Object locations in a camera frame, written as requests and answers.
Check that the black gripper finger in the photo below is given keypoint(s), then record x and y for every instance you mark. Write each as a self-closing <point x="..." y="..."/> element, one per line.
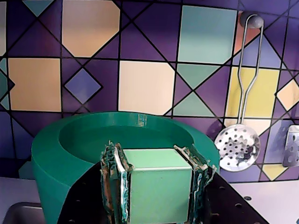
<point x="203" y="186"/>
<point x="112" y="182"/>

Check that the metal perforated skimmer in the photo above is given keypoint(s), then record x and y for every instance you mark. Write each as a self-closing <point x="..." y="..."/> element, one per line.
<point x="236" y="144"/>

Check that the green 3D printed container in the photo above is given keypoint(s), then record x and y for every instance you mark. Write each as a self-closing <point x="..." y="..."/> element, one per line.
<point x="51" y="205"/>

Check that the metal slotted spatula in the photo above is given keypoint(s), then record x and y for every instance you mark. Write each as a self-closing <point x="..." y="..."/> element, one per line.
<point x="292" y="149"/>

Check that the grey toy sink basin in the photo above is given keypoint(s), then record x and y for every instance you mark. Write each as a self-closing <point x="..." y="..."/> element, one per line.
<point x="18" y="214"/>

